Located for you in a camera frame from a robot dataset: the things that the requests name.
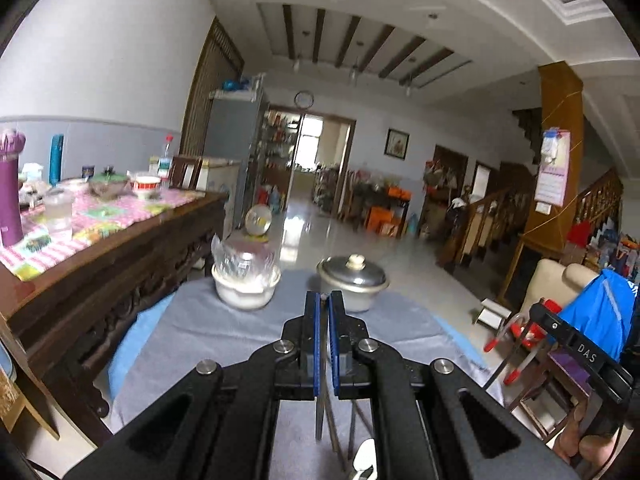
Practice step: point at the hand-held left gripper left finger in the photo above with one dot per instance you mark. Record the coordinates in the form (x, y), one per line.
(313, 345)

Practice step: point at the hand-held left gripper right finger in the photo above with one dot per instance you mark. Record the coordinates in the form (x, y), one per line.
(335, 355)

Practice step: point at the metal chopstick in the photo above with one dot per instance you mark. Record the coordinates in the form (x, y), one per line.
(352, 430)

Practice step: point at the person's right hand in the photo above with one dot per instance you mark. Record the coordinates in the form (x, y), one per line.
(567, 440)

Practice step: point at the wooden chair with purple seat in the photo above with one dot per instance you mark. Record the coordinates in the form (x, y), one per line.
(570, 375)

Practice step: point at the blue jacket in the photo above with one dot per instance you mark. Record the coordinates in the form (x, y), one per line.
(600, 305)

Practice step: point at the metal pot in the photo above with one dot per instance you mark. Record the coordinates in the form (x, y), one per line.
(360, 300)

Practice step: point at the metal pot lid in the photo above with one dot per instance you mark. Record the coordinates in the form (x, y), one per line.
(350, 275)

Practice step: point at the beige armchair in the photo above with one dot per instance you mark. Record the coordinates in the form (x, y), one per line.
(542, 280)

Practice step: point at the grey cloth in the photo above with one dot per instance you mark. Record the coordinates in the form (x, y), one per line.
(225, 340)

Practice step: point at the white step stool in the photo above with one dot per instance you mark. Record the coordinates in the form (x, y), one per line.
(492, 310)

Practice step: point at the white spoon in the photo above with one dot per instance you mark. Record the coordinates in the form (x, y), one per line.
(364, 455)

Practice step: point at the clear plastic bag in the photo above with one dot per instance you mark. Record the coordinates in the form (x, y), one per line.
(240, 260)

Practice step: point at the round silver fan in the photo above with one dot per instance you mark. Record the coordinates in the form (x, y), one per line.
(258, 220)

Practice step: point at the orange cardboard boxes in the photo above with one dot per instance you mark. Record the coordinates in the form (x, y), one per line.
(387, 220)

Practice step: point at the blue water jug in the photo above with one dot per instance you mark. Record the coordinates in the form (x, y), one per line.
(413, 225)

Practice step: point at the wooden stair railing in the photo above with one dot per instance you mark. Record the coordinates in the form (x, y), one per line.
(480, 220)

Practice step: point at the blue cloth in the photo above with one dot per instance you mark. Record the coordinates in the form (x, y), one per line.
(132, 340)

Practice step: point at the white cardboard box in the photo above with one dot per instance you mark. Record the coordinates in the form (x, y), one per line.
(220, 175)

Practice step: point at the framed picture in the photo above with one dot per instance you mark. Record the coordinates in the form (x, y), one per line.
(396, 145)

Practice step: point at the red and white bowl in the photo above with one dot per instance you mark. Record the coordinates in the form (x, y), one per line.
(146, 187)

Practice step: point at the pink checkered tablecloth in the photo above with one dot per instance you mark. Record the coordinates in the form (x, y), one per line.
(125, 210)

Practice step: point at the grey refrigerator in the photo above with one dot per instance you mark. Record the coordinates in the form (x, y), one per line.
(230, 125)

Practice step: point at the clear bottle with red cap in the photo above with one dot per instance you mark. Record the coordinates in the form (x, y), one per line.
(168, 152)

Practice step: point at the wooden pillar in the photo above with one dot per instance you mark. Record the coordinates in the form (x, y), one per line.
(560, 100)

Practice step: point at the glass bowl with green lid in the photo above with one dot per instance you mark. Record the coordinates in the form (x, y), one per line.
(107, 185)

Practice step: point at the wooden lattice door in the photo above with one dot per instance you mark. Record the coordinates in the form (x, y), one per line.
(210, 85)

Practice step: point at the clear plastic cup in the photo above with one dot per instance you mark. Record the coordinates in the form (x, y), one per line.
(59, 215)

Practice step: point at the blue bottle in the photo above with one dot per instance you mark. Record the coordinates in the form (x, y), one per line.
(56, 160)

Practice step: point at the purple thermos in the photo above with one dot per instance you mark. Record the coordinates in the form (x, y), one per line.
(11, 195)

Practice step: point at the wall calendar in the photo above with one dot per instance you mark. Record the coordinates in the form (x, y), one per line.
(550, 180)

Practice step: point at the round wall clock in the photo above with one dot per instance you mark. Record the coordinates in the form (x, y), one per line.
(303, 100)

